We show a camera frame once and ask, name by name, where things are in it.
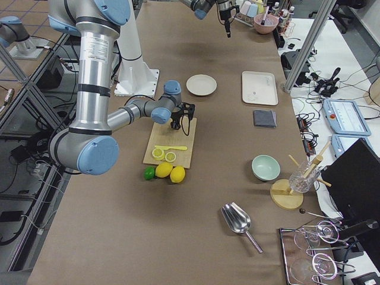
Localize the metal scoop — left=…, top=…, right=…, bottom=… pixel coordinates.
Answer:
left=221, top=202, right=263, bottom=254

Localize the yellow lemon outer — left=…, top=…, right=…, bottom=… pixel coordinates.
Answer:
left=170, top=166, right=186, bottom=183

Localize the grey folded cloth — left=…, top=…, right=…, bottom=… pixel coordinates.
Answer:
left=253, top=109, right=277, bottom=128

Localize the lower lemon slice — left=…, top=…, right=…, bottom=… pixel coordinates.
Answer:
left=164, top=151, right=177, bottom=163

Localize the aluminium frame post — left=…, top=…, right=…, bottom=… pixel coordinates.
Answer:
left=283, top=0, right=335, bottom=93

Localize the blue teach pendant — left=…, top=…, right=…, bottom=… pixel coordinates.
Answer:
left=322, top=99, right=372, bottom=137
left=330, top=134, right=373, bottom=160

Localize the white rabbit tray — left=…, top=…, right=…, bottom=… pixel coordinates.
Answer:
left=242, top=71, right=278, bottom=106

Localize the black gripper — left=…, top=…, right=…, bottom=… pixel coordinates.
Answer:
left=170, top=102, right=195, bottom=130
left=216, top=0, right=239, bottom=38

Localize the cream round plate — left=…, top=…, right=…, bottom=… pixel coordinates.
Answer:
left=186, top=74, right=217, bottom=96

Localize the clear glass cup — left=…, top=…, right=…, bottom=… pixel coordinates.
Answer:
left=289, top=161, right=321, bottom=194

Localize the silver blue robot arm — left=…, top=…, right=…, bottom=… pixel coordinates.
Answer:
left=180, top=0, right=240, bottom=38
left=48, top=1, right=195, bottom=175

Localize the yellow plastic knife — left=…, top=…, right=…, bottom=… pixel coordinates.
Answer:
left=154, top=145, right=188, bottom=151

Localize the mint green bowl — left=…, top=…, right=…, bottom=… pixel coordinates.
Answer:
left=251, top=154, right=280, bottom=181

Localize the pink bowl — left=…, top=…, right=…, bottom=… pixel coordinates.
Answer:
left=254, top=14, right=278, bottom=34

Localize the lemon slice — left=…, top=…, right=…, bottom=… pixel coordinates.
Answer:
left=164, top=151, right=177, bottom=163
left=151, top=148, right=165, bottom=160

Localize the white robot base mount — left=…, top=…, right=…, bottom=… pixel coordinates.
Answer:
left=114, top=58, right=160, bottom=98

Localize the yellow lemon near lime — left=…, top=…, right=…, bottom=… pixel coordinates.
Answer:
left=155, top=162, right=173, bottom=178

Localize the green lime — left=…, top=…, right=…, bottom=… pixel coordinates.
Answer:
left=144, top=166, right=156, bottom=181

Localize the wire glass rack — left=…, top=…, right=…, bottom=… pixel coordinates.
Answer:
left=278, top=220, right=356, bottom=284

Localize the wooden cup stand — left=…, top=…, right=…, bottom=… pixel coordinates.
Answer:
left=270, top=141, right=331, bottom=210

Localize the upper lemon slice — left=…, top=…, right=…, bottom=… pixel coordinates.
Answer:
left=151, top=148, right=165, bottom=160

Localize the bamboo cutting board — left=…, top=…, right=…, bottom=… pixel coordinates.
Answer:
left=143, top=117, right=197, bottom=169

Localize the black monitor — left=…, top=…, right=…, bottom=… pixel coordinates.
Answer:
left=321, top=138, right=379, bottom=224

